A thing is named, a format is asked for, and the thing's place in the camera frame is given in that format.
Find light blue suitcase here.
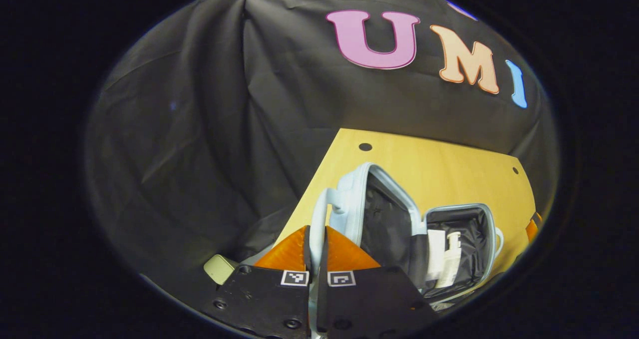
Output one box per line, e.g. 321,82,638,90
307,162,505,310

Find pale green block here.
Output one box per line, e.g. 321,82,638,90
203,254,239,286

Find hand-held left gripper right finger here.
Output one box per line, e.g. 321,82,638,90
316,225,440,339

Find white skin care tube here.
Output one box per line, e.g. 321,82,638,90
426,229,447,283

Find black backdrop cloth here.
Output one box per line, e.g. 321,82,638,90
85,0,560,300

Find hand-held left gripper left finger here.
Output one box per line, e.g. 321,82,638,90
202,224,311,339

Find small clear white-capped bottle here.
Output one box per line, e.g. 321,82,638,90
438,232,463,288

